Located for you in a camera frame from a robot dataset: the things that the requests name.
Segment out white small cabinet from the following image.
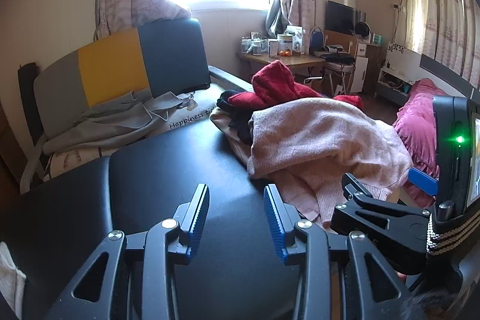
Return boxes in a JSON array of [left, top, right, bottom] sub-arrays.
[[354, 40, 383, 94]]

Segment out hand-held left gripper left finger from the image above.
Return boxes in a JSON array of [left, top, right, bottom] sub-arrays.
[[41, 184, 211, 320]]

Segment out black monitor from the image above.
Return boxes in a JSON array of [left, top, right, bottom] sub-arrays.
[[324, 0, 356, 36]]

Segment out beige garment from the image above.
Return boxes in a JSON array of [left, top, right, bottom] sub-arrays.
[[209, 108, 256, 171]]

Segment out white lidded jar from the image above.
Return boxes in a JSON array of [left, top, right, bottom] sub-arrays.
[[277, 34, 294, 56]]

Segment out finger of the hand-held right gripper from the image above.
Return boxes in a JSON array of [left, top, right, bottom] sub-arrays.
[[330, 173, 432, 236], [408, 167, 439, 198]]

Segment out dark knit garment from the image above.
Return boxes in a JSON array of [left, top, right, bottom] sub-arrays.
[[217, 91, 254, 145]]

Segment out folding chair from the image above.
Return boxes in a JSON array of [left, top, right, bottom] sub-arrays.
[[305, 29, 357, 97]]

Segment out white product box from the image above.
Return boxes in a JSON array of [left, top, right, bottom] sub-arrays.
[[287, 25, 305, 54]]

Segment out red knit sweater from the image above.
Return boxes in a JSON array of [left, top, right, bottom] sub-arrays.
[[228, 60, 364, 110]]

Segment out grey curtain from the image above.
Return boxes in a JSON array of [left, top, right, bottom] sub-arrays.
[[265, 0, 290, 40]]

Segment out grey yellow blue sofa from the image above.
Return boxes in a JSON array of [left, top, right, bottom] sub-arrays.
[[17, 18, 256, 193]]

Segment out long pink striped curtain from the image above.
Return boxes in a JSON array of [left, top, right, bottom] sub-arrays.
[[401, 0, 480, 88]]

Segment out white cloth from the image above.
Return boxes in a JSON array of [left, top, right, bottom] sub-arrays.
[[0, 241, 27, 309]]

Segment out low white shelf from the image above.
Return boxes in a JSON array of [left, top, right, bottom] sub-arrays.
[[377, 67, 413, 96]]

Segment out pink ruffled bedding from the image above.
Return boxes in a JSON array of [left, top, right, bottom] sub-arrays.
[[392, 77, 447, 208]]

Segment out grey hoodie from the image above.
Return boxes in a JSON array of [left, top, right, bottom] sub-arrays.
[[42, 91, 196, 156]]

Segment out beige patterned pillow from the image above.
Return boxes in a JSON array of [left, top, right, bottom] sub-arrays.
[[43, 145, 113, 182]]

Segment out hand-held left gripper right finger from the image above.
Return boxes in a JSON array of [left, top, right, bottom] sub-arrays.
[[263, 185, 428, 320]]

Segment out pink knit sweater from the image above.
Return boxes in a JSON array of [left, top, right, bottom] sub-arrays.
[[247, 97, 413, 227]]

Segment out wooden desk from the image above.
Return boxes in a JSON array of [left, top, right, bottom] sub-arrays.
[[237, 50, 326, 88]]

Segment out white lettered pillow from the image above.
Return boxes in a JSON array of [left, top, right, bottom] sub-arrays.
[[150, 95, 219, 141]]

